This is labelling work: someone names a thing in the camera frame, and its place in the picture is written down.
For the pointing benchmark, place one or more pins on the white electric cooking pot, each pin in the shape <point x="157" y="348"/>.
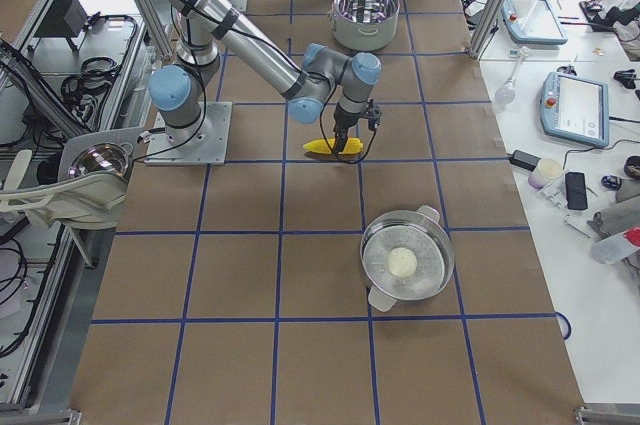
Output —
<point x="364" y="25"/>

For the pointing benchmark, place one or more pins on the black power adapter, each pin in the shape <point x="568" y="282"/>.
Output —
<point x="523" y="160"/>

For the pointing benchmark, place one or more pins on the metal bowl on chair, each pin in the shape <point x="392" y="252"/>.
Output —
<point x="101" y="157"/>

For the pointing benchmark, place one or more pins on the white steamed bun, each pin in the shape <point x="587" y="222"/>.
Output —
<point x="402" y="262"/>

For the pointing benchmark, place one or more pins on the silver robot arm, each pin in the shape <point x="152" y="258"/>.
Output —
<point x="308" y="87"/>

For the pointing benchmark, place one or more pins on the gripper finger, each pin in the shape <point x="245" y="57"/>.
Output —
<point x="341" y="141"/>

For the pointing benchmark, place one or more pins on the black smartphone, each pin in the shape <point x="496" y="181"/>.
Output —
<point x="575" y="191"/>

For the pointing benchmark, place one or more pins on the far blue teach pendant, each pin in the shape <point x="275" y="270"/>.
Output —
<point x="533" y="22"/>

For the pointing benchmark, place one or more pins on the steel steamer pot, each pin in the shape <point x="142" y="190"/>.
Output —
<point x="418" y="230"/>

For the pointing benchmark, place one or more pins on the blue teach pendant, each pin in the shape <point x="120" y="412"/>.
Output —
<point x="575" y="109"/>
<point x="533" y="22"/>

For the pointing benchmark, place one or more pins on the white paper cup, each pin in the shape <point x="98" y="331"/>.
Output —
<point x="545" y="172"/>

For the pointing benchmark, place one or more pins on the near blue teach pendant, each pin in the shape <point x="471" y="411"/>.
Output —
<point x="575" y="109"/>

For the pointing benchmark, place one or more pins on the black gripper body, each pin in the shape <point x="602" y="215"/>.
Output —
<point x="344" y="123"/>

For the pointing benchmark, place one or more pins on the yellow corn cob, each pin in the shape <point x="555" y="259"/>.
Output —
<point x="321" y="146"/>

